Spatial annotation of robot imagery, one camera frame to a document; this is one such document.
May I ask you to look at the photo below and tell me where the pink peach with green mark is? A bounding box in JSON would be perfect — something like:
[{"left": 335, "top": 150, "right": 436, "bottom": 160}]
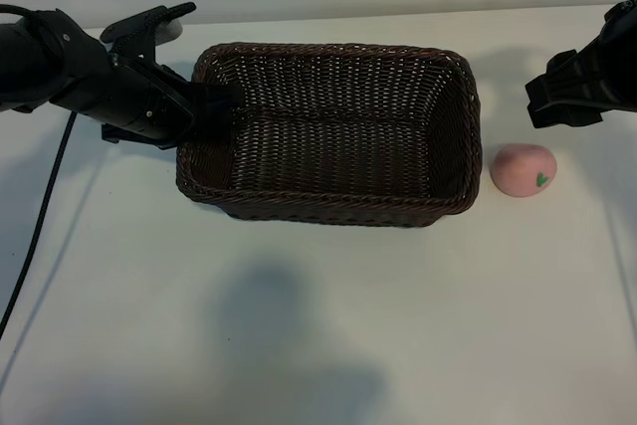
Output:
[{"left": 489, "top": 142, "right": 558, "bottom": 197}]

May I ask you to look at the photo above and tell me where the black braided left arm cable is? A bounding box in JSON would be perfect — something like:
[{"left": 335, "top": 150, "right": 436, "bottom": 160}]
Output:
[{"left": 0, "top": 113, "right": 79, "bottom": 341}]

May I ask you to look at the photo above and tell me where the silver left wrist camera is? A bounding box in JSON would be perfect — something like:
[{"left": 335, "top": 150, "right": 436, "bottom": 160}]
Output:
[{"left": 151, "top": 20, "right": 184, "bottom": 42}]

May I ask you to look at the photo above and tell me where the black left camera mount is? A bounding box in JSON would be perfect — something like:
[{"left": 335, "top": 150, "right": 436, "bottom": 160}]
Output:
[{"left": 101, "top": 0, "right": 198, "bottom": 68}]

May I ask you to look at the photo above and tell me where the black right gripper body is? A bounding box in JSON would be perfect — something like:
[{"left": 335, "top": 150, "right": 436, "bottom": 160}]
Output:
[{"left": 591, "top": 0, "right": 637, "bottom": 113}]

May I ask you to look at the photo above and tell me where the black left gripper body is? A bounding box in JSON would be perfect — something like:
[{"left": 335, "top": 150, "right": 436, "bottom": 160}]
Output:
[{"left": 52, "top": 51, "right": 198, "bottom": 151}]

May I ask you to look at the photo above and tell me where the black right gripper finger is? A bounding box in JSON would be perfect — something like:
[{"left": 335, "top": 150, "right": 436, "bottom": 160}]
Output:
[
  {"left": 526, "top": 71, "right": 604, "bottom": 130},
  {"left": 545, "top": 40, "right": 599, "bottom": 82}
]

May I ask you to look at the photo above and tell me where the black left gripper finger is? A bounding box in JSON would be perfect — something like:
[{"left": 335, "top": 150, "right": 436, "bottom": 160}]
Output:
[{"left": 187, "top": 82, "right": 247, "bottom": 143}]

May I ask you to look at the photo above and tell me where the dark brown wicker basket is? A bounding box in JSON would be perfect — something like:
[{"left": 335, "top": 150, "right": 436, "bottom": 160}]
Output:
[{"left": 175, "top": 42, "right": 484, "bottom": 230}]

